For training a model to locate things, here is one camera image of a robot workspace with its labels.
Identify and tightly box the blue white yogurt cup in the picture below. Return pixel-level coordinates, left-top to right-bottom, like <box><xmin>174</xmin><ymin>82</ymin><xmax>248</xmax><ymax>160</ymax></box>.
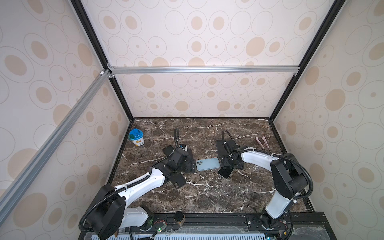
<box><xmin>129</xmin><ymin>129</ymin><xmax>145</xmax><ymax>147</ymax></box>

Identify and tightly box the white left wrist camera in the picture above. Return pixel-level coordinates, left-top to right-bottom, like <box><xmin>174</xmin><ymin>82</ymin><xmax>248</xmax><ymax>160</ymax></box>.
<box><xmin>178</xmin><ymin>144</ymin><xmax>188</xmax><ymax>152</ymax></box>

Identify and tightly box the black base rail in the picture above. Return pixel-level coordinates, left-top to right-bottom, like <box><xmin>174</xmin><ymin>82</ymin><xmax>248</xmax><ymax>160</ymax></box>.
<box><xmin>78</xmin><ymin>211</ymin><xmax>337</xmax><ymax>240</ymax></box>

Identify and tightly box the black frame post right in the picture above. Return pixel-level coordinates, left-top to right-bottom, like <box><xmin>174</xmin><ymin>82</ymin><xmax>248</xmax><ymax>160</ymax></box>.
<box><xmin>269</xmin><ymin>0</ymin><xmax>346</xmax><ymax>123</ymax></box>

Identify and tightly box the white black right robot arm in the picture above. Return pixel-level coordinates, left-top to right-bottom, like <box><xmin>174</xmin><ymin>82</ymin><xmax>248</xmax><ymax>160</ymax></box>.
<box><xmin>217</xmin><ymin>140</ymin><xmax>314</xmax><ymax>221</ymax></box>

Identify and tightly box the black frame post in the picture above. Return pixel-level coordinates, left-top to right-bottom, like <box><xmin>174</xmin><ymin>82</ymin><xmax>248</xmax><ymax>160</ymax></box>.
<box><xmin>70</xmin><ymin>0</ymin><xmax>135</xmax><ymax>122</ymax></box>
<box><xmin>269</xmin><ymin>0</ymin><xmax>346</xmax><ymax>123</ymax></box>

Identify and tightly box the silver aluminium side rail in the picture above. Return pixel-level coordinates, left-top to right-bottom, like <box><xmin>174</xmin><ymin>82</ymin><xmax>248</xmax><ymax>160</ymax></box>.
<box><xmin>1</xmin><ymin>69</ymin><xmax>112</xmax><ymax>225</ymax></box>

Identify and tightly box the black frame post left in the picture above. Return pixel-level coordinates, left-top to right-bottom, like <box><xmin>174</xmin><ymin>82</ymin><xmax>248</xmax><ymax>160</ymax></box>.
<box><xmin>70</xmin><ymin>0</ymin><xmax>135</xmax><ymax>122</ymax></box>

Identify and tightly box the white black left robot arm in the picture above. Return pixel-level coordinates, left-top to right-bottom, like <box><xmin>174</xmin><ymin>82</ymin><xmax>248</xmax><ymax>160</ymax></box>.
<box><xmin>79</xmin><ymin>144</ymin><xmax>196</xmax><ymax>240</ymax></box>

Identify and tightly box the black cylinder on base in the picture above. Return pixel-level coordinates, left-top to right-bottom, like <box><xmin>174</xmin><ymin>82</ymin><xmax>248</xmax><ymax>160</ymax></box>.
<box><xmin>174</xmin><ymin>211</ymin><xmax>186</xmax><ymax>227</ymax></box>

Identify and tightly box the light blue phone case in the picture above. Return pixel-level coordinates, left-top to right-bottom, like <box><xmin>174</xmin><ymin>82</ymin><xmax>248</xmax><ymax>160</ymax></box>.
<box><xmin>196</xmin><ymin>158</ymin><xmax>221</xmax><ymax>172</ymax></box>

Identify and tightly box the silver aluminium crossbar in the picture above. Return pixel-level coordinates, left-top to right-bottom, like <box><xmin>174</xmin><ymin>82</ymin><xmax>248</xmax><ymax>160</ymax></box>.
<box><xmin>111</xmin><ymin>66</ymin><xmax>300</xmax><ymax>74</ymax></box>

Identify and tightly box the black phone case lower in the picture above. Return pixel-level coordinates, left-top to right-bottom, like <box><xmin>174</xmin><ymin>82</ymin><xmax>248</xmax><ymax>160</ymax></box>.
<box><xmin>170</xmin><ymin>173</ymin><xmax>187</xmax><ymax>189</ymax></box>

